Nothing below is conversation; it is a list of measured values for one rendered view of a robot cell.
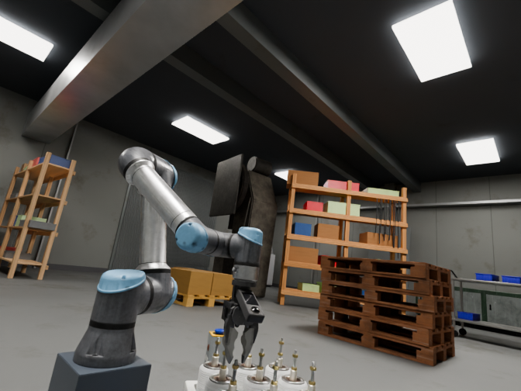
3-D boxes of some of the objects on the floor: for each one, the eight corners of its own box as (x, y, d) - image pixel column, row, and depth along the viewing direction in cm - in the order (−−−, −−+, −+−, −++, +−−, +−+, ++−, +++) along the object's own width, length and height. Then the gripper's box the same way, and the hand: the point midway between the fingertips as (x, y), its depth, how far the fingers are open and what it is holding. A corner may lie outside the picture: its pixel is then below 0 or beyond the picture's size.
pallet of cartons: (234, 306, 436) (238, 275, 447) (187, 307, 377) (193, 271, 387) (186, 294, 517) (191, 268, 527) (141, 292, 458) (147, 263, 468)
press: (183, 286, 646) (206, 156, 718) (231, 289, 738) (247, 173, 810) (229, 298, 534) (251, 142, 607) (279, 299, 626) (293, 164, 699)
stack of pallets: (458, 356, 290) (455, 270, 310) (433, 367, 237) (432, 262, 256) (350, 329, 371) (353, 262, 390) (313, 332, 318) (319, 254, 337)
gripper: (253, 281, 93) (244, 355, 88) (220, 278, 88) (208, 356, 83) (267, 284, 85) (257, 365, 80) (231, 280, 81) (219, 366, 76)
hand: (237, 358), depth 80 cm, fingers open, 3 cm apart
